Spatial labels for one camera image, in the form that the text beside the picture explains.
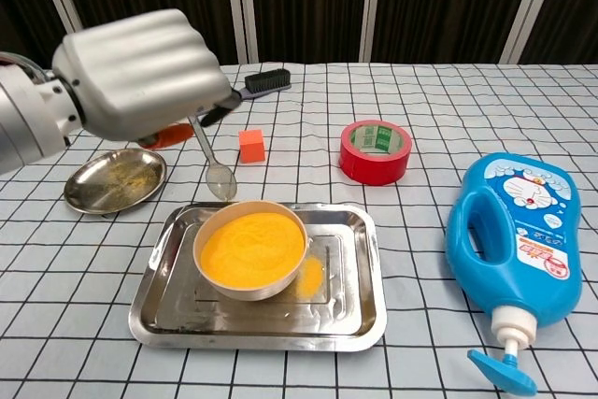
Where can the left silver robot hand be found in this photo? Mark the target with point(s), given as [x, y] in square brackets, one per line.
[140, 76]

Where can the clear plastic spoon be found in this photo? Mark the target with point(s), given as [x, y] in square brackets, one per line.
[222, 181]

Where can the round steel plate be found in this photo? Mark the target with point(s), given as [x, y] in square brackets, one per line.
[112, 181]

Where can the bowl of orange powder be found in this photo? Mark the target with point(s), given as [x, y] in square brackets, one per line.
[252, 254]

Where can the orange cube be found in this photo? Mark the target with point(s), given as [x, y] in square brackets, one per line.
[252, 146]

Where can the black folding screen white frames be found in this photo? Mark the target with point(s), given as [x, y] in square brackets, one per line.
[303, 2]

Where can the red tape roll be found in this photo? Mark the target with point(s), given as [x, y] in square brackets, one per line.
[374, 167]

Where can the rectangular steel tray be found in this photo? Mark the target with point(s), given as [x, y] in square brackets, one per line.
[257, 329]

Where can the blue checked tablecloth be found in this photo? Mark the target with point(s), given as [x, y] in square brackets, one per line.
[420, 100]

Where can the blue pump detergent bottle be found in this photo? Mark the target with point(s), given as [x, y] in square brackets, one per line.
[528, 249]

